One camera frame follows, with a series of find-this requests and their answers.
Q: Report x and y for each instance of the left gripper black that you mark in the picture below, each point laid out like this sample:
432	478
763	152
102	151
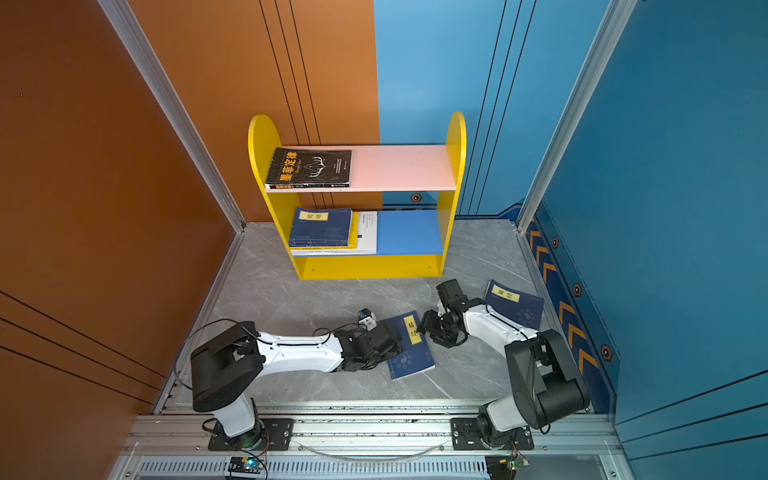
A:
395	351

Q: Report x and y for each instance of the green circuit board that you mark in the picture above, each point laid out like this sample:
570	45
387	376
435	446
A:
505	468
247	467

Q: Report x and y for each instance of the aluminium corner post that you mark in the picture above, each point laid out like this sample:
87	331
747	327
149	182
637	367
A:
130	33
600	52

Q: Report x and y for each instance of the right aluminium corner post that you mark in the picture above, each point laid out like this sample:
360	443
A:
600	52

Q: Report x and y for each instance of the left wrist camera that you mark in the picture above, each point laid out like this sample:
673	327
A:
367	319

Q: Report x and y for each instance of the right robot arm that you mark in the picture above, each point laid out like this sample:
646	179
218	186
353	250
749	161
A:
546	384

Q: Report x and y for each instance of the left aluminium corner post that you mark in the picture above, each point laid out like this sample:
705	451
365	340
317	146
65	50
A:
130	33

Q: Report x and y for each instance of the navy book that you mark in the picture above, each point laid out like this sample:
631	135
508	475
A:
519	307
321	228
416	356

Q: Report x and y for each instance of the aluminium frame rail front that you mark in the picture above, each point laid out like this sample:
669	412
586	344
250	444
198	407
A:
401	439

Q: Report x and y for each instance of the right green circuit board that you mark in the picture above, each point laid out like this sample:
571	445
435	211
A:
505	468

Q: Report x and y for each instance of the white La Dame book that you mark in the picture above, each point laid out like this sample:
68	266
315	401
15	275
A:
362	239

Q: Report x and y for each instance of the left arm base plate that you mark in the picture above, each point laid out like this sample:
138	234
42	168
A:
270	434

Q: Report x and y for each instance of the black book orange title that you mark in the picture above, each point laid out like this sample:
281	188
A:
301	169

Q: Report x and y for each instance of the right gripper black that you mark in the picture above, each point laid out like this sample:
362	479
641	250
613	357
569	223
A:
427	324

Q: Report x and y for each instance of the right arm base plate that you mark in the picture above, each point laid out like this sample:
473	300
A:
474	433

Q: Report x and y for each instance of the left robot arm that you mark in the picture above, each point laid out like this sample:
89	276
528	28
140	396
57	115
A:
225	366

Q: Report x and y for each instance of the left green circuit board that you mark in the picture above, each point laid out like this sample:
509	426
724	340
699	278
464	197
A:
247	467

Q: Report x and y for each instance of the yellow pink blue bookshelf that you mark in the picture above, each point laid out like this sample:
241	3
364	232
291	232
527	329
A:
410	243

